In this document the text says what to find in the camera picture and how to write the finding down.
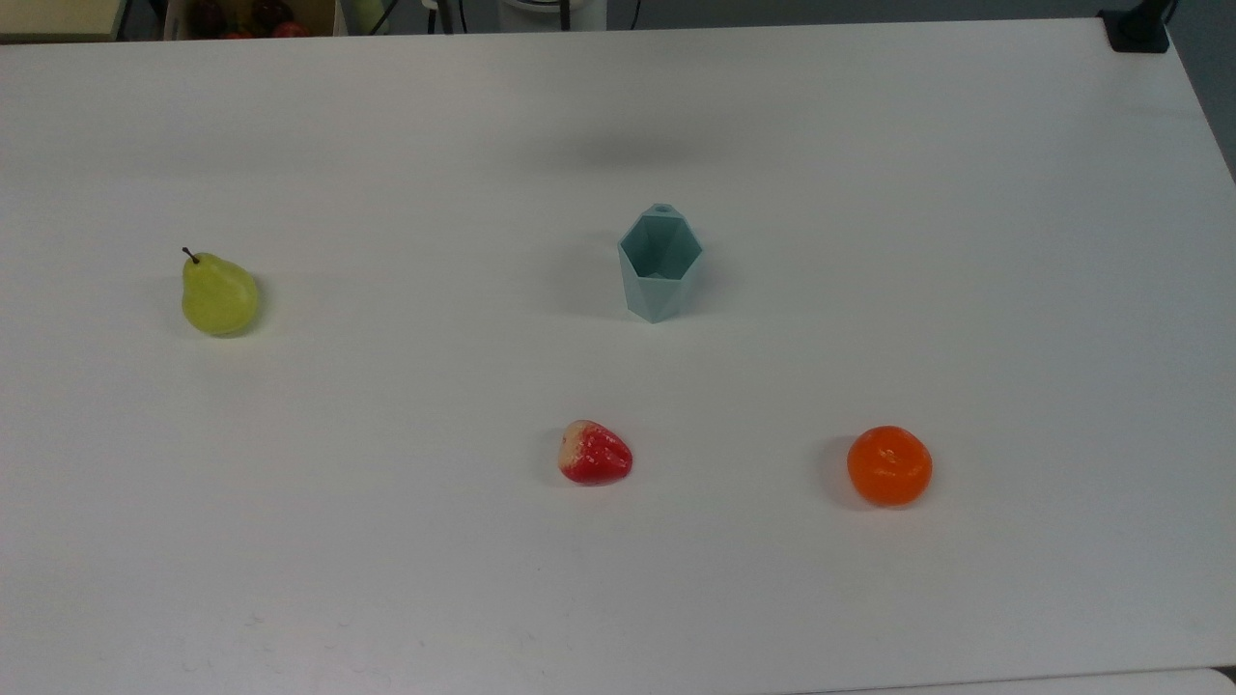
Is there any light blue faceted mug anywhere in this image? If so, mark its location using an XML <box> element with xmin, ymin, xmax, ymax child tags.
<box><xmin>617</xmin><ymin>203</ymin><xmax>705</xmax><ymax>325</ymax></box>

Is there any red strawberry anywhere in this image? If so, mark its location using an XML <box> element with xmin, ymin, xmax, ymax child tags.
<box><xmin>557</xmin><ymin>419</ymin><xmax>634</xmax><ymax>487</ymax></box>

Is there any orange mandarin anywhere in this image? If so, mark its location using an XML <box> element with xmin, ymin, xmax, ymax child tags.
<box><xmin>846</xmin><ymin>425</ymin><xmax>935</xmax><ymax>509</ymax></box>

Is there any green pear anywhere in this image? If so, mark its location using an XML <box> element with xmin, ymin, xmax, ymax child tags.
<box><xmin>181</xmin><ymin>246</ymin><xmax>261</xmax><ymax>338</ymax></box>

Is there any cardboard box with fruit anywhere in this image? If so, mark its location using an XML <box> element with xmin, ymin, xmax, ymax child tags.
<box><xmin>162</xmin><ymin>0</ymin><xmax>339</xmax><ymax>42</ymax></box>

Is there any black table clamp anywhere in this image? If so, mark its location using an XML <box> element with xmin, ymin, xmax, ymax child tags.
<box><xmin>1099</xmin><ymin>0</ymin><xmax>1177</xmax><ymax>55</ymax></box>

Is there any wooden board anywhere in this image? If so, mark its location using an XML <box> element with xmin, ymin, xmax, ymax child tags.
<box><xmin>0</xmin><ymin>0</ymin><xmax>130</xmax><ymax>42</ymax></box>

